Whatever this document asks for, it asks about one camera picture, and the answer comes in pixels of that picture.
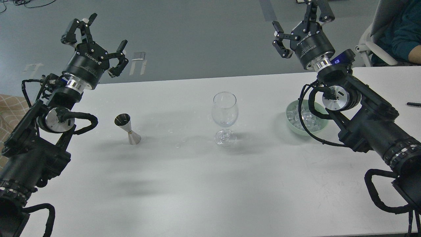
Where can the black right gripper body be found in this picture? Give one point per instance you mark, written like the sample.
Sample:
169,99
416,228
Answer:
310,42

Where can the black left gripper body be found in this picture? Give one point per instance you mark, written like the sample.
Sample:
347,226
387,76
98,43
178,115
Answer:
87,64

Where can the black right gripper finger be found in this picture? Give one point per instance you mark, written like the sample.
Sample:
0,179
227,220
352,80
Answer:
318,14
280,36

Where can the steel cocktail jigger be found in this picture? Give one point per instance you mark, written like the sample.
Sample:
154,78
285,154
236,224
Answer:
124,122

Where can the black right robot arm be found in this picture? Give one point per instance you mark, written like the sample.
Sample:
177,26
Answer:
366,120

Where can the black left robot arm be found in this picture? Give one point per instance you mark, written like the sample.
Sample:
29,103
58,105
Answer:
37,147

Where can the clear ice cubes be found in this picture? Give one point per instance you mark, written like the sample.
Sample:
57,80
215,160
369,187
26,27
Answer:
303,119

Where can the clear wine glass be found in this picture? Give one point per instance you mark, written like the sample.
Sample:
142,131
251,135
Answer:
224,113

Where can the white office chair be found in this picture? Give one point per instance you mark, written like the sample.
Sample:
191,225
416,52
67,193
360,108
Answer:
384,14

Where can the green bowl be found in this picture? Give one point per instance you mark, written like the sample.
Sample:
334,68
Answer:
302,133

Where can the person in teal sweater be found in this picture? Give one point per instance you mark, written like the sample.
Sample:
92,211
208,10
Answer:
402,38

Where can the beige checked cushion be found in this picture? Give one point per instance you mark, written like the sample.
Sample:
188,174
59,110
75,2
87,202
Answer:
12,110

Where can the black pen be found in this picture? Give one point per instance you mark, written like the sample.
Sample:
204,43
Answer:
413,104

